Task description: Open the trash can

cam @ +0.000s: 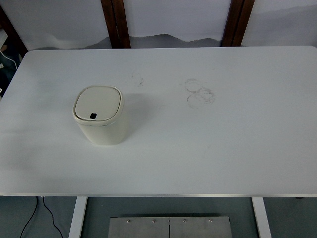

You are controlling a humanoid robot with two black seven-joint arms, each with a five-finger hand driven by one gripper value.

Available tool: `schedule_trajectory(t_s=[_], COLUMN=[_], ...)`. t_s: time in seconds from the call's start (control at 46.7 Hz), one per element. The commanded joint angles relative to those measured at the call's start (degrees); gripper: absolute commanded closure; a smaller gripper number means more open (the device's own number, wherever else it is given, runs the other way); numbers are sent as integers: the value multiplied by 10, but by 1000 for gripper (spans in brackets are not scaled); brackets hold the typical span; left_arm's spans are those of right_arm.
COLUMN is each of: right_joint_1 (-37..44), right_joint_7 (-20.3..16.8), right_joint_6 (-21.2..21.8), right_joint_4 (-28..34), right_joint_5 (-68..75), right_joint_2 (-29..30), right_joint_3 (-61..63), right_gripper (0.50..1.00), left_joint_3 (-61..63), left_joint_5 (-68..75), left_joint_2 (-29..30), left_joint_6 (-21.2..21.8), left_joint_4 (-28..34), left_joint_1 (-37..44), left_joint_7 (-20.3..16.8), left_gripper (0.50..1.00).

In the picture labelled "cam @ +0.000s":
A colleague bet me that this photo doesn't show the cream desktop trash can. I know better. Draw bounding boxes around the cream desktop trash can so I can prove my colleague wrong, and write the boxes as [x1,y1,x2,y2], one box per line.
[72,86,128,145]

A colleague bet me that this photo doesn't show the left white table leg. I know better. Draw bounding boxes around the left white table leg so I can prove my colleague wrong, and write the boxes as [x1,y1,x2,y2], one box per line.
[68,196,88,238]

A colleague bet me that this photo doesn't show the white table leg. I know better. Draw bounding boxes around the white table leg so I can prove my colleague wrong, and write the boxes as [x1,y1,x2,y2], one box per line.
[68,196,88,238]
[252,197,271,238]

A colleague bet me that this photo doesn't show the right white table leg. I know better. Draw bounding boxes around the right white table leg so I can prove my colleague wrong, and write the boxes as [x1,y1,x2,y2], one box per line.
[252,197,271,238]

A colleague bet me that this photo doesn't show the left brown wooden screen post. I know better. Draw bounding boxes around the left brown wooden screen post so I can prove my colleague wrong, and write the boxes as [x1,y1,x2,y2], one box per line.
[101,0,131,49]

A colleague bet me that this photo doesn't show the brown wooden screen post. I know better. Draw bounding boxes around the brown wooden screen post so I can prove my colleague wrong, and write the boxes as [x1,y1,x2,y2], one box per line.
[220,0,255,47]
[101,0,131,49]

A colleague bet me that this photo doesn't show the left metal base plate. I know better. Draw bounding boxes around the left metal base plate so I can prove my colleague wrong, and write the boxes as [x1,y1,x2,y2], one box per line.
[108,217,170,238]

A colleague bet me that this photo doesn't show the metal base plate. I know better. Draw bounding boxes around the metal base plate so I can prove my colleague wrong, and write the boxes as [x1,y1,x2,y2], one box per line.
[169,216,232,238]
[108,217,170,238]

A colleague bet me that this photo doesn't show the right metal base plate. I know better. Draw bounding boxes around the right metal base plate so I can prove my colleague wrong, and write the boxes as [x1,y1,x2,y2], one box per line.
[169,216,232,238]

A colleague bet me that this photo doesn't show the right brown wooden screen post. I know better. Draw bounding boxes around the right brown wooden screen post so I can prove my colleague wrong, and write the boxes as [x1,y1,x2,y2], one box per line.
[220,0,255,47]

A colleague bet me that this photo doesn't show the black floor cable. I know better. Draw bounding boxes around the black floor cable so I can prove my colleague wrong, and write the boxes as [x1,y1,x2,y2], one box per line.
[19,196,64,238]

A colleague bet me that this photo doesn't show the white cable at left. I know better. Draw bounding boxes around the white cable at left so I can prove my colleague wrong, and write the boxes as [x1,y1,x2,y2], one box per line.
[0,49,19,69]

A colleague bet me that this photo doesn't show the far left brown wooden post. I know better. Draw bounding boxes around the far left brown wooden post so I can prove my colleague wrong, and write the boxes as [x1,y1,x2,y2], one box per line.
[0,7,28,58]

